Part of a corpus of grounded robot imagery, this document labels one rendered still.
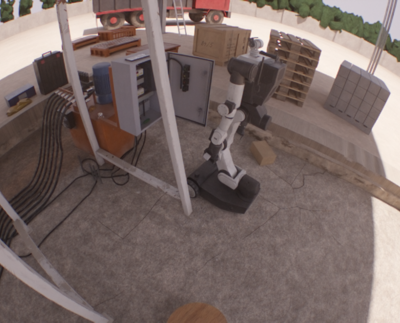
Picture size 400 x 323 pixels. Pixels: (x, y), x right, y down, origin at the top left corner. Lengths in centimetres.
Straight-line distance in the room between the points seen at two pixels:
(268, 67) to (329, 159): 191
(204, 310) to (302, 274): 97
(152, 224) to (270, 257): 111
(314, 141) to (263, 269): 173
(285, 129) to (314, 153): 51
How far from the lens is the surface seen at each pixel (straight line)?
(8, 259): 92
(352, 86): 384
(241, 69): 115
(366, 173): 313
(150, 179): 189
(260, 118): 142
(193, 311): 145
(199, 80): 165
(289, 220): 219
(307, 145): 285
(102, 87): 230
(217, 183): 198
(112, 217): 201
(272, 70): 126
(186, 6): 1064
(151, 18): 106
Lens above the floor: 167
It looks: 44 degrees down
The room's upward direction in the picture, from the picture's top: 7 degrees clockwise
